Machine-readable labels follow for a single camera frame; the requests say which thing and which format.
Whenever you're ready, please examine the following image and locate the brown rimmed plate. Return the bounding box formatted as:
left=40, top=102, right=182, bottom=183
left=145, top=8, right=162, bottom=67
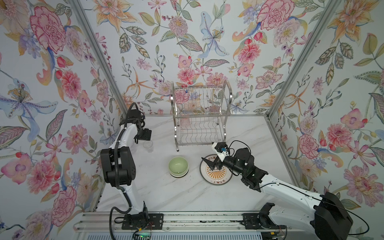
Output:
left=200, top=160, right=233, bottom=186

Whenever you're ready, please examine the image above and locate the clear glass cup small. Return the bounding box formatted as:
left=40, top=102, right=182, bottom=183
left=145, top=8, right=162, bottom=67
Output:
left=143, top=141, right=153, bottom=149

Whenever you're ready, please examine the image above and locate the pale green bowl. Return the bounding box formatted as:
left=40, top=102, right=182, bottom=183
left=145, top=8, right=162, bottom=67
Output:
left=168, top=157, right=189, bottom=178

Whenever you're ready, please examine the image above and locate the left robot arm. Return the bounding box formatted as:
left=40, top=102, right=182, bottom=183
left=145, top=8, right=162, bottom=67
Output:
left=100, top=108, right=152, bottom=215

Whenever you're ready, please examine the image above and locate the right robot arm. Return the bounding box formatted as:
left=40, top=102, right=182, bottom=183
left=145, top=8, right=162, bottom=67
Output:
left=202, top=143, right=353, bottom=240

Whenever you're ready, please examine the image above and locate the chrome two-tier dish rack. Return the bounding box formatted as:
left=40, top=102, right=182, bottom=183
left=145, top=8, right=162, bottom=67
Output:
left=170, top=81, right=233, bottom=151

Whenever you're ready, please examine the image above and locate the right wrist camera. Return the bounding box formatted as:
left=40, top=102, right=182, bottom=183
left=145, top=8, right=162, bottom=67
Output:
left=212, top=142, right=230, bottom=162

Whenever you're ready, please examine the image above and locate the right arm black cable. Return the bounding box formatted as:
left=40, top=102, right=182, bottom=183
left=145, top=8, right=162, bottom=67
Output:
left=226, top=140, right=370, bottom=236

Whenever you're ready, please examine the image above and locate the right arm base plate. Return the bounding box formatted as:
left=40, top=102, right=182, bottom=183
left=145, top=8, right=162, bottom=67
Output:
left=240, top=213, right=287, bottom=231

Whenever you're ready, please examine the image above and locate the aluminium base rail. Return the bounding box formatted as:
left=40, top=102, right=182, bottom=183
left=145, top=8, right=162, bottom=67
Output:
left=72, top=210, right=331, bottom=233

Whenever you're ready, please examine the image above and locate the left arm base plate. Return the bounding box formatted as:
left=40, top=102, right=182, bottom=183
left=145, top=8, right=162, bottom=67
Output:
left=122, top=213, right=164, bottom=230

